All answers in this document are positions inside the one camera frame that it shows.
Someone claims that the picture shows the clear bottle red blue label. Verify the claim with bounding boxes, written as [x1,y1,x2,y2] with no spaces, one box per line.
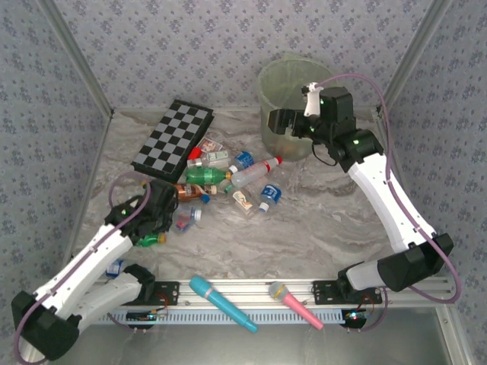
[173,194,212,233]

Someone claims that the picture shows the brown bottle copper label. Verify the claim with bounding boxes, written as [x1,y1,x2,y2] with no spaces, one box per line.
[173,183,218,202]

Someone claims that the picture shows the green bottle yellow cap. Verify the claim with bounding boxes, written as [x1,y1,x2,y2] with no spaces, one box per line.
[133,233,167,248]
[185,167,233,186]

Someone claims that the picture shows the small clear bottle blue label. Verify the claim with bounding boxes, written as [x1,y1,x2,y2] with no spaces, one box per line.
[258,183,283,213]
[229,151,255,172]

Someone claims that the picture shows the clear bottle red cap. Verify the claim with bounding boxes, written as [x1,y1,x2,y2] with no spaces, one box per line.
[231,155,285,190]

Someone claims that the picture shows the small bottle orange white label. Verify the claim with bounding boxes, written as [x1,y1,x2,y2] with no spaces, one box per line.
[231,189,255,217]

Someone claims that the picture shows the crushed clear plastic bottle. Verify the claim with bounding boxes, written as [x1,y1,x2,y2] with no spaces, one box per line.
[105,259,126,278]

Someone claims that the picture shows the bin with green liner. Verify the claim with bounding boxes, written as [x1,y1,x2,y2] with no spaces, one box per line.
[257,52,342,163]

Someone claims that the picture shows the folded black grey chessboard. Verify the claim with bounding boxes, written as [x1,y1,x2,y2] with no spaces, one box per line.
[130,99,215,184]

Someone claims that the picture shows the small printed card box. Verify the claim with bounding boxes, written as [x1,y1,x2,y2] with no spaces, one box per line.
[197,138,224,155]

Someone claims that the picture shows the blue toy microphone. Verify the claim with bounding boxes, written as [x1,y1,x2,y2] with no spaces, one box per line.
[189,275,259,335]

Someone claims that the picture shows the small circuit board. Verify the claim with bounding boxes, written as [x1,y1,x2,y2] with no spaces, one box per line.
[126,309,168,324]
[341,308,372,323]

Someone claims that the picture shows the grey metal panel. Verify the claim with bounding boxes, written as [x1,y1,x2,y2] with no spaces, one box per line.
[40,322,461,365]

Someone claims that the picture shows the pink toy microphone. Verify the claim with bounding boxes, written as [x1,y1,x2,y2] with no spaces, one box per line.
[268,281,325,331]

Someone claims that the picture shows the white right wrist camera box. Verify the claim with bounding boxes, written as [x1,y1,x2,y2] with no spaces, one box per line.
[301,81,325,118]

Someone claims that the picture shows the aluminium table edge rail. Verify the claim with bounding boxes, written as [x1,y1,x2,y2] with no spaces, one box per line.
[64,112,115,267]
[376,112,434,277]

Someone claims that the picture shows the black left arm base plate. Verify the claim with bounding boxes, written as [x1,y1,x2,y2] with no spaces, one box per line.
[144,281,180,306]

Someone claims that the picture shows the aluminium frame post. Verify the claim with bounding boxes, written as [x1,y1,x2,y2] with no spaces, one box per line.
[376,0,456,117]
[37,0,116,117]

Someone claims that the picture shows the aluminium mounting rail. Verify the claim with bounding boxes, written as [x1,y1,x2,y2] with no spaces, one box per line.
[85,277,456,309]

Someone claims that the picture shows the slotted grey cable duct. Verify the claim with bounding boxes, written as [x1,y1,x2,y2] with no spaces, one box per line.
[81,307,355,326]

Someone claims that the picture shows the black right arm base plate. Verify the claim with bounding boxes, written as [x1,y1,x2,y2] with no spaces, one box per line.
[312,280,384,305]

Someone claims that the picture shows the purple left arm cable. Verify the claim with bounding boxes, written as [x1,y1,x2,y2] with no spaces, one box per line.
[13,170,153,362]

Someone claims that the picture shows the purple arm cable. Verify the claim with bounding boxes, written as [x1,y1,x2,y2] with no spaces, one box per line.
[317,72,463,332]
[13,170,153,362]

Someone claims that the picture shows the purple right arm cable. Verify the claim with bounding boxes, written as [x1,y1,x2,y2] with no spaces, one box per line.
[317,72,463,332]

